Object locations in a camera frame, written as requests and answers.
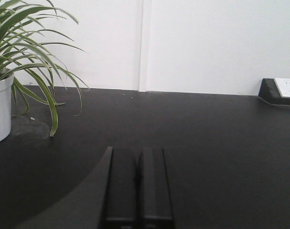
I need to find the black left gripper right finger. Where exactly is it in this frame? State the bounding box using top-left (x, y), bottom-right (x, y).
top-left (138, 147), bottom-right (173, 229)

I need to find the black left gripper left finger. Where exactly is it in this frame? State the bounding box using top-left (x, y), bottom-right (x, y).
top-left (103, 146), bottom-right (137, 229)

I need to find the black and white power socket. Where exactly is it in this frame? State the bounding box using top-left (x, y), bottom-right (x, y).
top-left (258, 77), bottom-right (290, 106)

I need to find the white plant pot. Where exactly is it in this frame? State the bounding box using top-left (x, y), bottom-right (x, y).
top-left (0, 74), bottom-right (14, 141)

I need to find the green spider plant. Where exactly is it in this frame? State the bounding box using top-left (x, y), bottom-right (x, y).
top-left (0, 0), bottom-right (86, 137)

